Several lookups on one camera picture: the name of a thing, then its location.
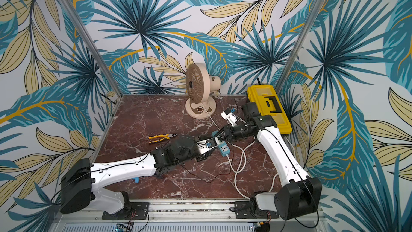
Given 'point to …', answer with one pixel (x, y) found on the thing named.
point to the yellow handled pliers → (167, 136)
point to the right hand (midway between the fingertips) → (217, 137)
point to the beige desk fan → (199, 85)
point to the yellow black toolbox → (269, 103)
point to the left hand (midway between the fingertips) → (212, 143)
